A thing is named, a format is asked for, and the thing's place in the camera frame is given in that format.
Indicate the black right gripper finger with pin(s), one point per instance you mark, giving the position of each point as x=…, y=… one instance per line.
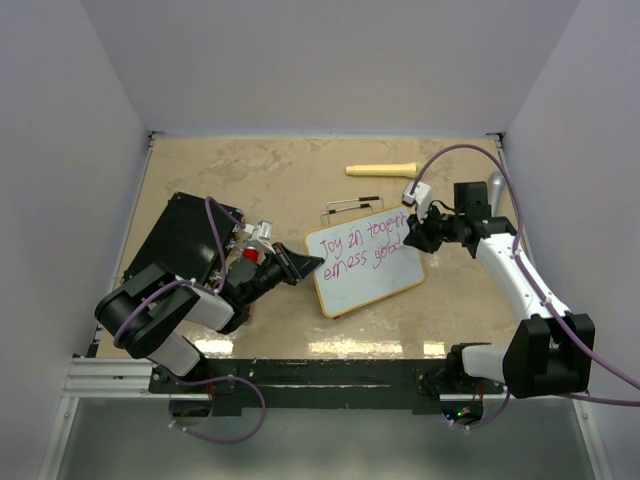
x=424, y=244
x=418, y=227

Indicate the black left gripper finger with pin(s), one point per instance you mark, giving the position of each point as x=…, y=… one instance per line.
x=296, y=261
x=293, y=278

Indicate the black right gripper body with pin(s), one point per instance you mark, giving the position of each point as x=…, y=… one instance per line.
x=442, y=227

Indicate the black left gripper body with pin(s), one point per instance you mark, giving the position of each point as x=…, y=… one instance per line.
x=270, y=273

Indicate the yellow framed whiteboard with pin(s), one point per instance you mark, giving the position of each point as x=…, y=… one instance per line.
x=364, y=261

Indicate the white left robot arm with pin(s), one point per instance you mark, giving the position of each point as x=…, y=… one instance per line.
x=142, y=315

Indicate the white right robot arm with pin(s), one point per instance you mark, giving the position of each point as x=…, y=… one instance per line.
x=545, y=355

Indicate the red toy microphone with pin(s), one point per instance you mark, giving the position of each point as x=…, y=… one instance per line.
x=250, y=251

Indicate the cream toy microphone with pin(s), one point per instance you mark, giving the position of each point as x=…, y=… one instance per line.
x=406, y=170

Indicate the silver toy microphone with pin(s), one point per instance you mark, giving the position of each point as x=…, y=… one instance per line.
x=495, y=184

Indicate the black hard case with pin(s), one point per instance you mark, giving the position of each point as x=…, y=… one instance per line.
x=181, y=241

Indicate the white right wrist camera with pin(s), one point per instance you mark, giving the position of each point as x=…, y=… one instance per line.
x=418, y=197

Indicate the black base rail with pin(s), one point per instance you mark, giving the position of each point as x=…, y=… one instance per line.
x=229, y=386

